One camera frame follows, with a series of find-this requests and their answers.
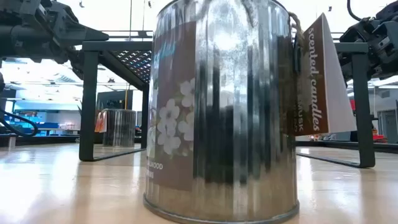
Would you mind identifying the black perforated metal shelf riser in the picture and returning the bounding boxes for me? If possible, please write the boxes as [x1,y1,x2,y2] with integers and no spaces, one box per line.
[78,40,376,169]

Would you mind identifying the grey door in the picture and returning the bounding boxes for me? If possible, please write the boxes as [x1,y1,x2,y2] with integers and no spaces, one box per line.
[377,109,398,144]

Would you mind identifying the overhead black light rail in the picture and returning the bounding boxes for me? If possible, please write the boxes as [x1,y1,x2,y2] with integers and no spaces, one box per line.
[101,30,345,41]

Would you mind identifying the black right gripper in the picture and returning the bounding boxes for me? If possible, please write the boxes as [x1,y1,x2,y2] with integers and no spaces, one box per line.
[338,0,398,80]

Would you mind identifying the silver candle tin brown tag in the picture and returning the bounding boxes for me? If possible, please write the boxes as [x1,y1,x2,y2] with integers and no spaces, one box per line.
[142,0,358,224]

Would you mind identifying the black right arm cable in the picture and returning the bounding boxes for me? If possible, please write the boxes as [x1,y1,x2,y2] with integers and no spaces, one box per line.
[346,0,363,22]

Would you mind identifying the blue storage shelving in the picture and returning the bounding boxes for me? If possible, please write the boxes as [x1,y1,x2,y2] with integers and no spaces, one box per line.
[12,114,47,137]

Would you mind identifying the black table frame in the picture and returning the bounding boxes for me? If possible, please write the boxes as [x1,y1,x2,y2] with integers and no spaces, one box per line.
[0,134,398,153]

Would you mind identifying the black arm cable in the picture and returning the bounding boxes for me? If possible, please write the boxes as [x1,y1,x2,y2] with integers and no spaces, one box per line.
[346,0,363,22]
[0,108,39,138]

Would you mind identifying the black background cabinet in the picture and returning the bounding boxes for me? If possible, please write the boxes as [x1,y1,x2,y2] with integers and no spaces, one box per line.
[96,90,134,110]

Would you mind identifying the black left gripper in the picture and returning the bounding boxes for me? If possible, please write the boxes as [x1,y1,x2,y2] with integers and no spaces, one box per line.
[0,0,109,80]

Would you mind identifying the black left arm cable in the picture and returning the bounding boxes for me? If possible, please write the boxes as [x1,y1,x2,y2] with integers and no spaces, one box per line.
[0,108,39,138]

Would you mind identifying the silver candle tin orange tag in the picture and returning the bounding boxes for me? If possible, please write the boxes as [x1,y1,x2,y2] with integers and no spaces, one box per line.
[95,108,137,148]

